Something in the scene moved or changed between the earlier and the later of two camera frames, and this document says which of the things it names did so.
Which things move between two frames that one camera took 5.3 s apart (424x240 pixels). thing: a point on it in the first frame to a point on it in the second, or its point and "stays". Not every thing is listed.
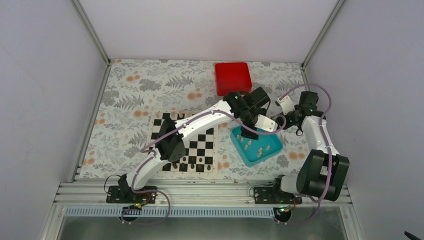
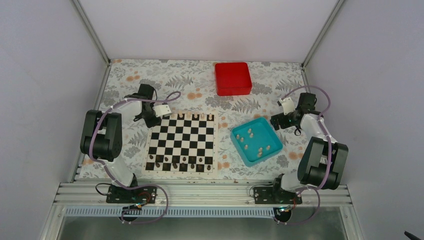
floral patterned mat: x=133 y=89 stays
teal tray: x=252 y=151 stays
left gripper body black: x=247 y=132 to x=148 y=122
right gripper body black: x=289 y=124 stays
